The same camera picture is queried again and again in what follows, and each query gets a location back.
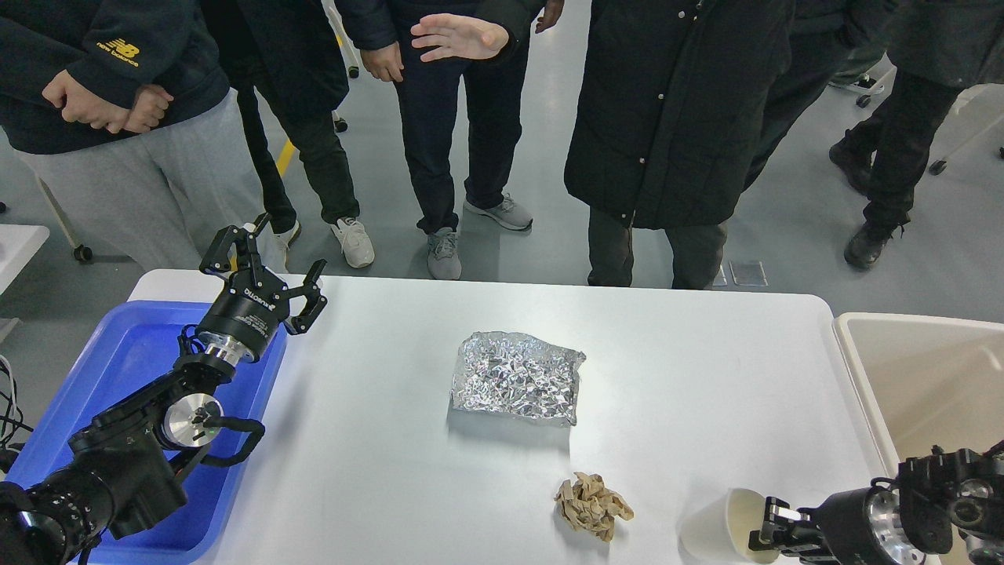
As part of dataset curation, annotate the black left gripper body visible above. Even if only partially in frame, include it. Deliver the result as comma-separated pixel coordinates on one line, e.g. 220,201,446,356
196,268,304,363

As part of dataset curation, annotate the beige plastic bin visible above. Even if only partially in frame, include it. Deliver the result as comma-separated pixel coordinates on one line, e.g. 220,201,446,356
833,312,1003,476

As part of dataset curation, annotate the white paper cup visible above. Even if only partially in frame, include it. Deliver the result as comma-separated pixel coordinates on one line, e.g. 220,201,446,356
680,489,780,564

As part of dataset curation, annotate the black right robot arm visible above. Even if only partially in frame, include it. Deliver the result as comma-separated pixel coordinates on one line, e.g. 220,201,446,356
747,444,1003,564

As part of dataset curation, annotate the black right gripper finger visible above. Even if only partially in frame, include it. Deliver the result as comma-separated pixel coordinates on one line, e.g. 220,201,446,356
761,496,816,528
748,528,824,564

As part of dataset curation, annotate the crumpled aluminium foil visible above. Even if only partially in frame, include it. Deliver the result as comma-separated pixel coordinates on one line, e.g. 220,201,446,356
449,330,587,427

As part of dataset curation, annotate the crumpled brown paper ball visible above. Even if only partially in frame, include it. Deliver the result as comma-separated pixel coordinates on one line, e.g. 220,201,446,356
555,472,635,543

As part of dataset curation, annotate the person in navy trousers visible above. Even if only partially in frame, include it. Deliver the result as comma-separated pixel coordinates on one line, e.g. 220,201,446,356
336,1,564,280

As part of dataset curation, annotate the white side table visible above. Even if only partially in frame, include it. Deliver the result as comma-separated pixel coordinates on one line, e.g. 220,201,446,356
0,223,50,293

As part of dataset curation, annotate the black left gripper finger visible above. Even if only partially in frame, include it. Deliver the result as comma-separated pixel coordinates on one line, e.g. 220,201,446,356
284,260,329,335
198,213,271,278

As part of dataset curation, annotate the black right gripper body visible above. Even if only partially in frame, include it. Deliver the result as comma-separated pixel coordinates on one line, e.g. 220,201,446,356
808,487,903,564

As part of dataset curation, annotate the person in long black coat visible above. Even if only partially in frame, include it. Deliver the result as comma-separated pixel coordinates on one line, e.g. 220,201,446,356
564,1,795,290

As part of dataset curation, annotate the person in black trousers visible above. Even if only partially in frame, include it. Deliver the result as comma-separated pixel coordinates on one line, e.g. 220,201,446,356
200,1,374,268

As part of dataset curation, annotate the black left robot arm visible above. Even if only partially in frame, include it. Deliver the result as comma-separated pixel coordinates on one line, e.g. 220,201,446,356
2,213,327,564

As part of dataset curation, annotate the person in grey sweatpants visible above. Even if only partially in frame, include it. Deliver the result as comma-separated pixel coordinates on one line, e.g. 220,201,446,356
1,1,265,271

